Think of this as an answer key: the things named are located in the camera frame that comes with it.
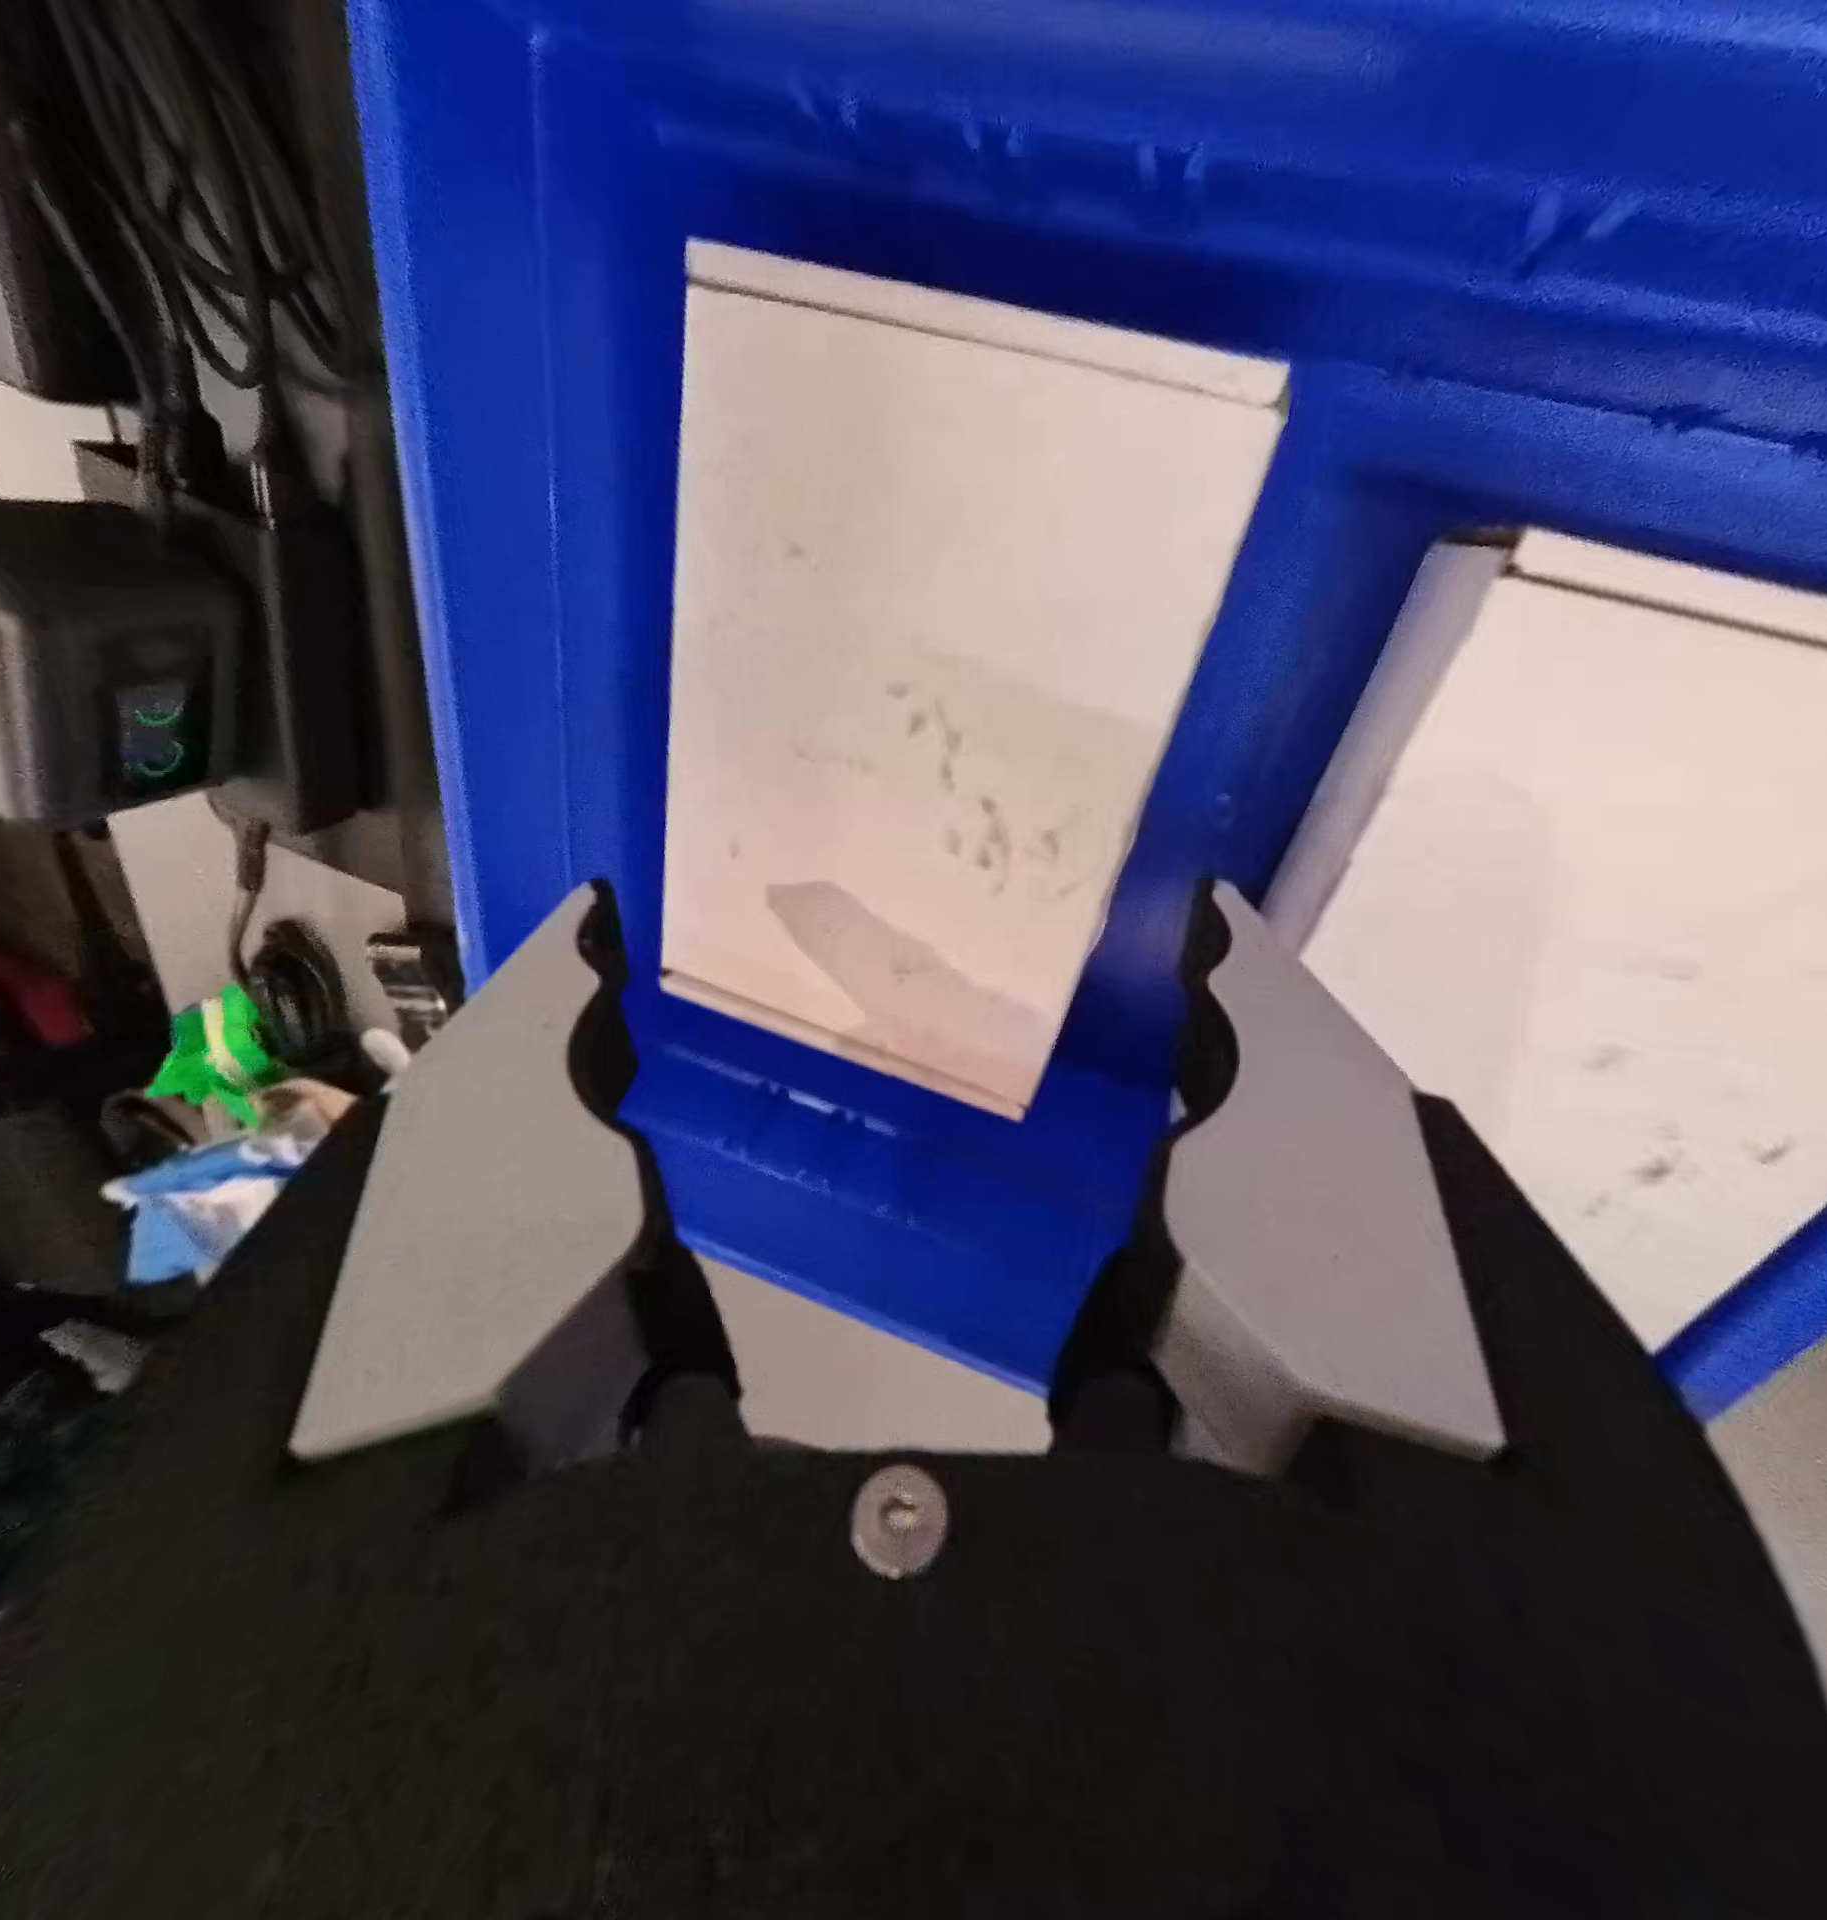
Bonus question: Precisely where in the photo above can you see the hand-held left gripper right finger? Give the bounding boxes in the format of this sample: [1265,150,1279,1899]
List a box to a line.
[1046,876,1507,1481]

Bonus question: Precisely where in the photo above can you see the black cable bundle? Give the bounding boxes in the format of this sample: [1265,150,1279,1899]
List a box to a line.
[0,0,351,399]

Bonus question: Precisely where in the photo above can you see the blue plastic bin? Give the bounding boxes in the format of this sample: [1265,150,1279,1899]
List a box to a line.
[346,0,1827,1418]

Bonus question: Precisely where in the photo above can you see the green plastic object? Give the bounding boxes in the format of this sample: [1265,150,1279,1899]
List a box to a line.
[144,983,280,1121]

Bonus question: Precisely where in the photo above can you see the grey desk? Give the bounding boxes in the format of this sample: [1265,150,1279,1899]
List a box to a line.
[691,1251,1827,1727]

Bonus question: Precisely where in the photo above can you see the red cloth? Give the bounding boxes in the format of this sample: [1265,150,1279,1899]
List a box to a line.
[0,927,91,1049]

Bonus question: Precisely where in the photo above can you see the white cardboard box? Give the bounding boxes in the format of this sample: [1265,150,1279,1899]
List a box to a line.
[1265,527,1827,1354]
[658,237,1294,1121]

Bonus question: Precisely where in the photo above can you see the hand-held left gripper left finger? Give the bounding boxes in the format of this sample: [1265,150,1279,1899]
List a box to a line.
[287,876,747,1465]

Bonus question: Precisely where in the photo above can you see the black charger device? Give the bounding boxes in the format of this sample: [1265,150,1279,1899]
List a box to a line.
[0,497,247,826]

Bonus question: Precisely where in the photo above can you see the blue white cloth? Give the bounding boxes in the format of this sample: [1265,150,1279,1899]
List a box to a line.
[102,1129,315,1289]

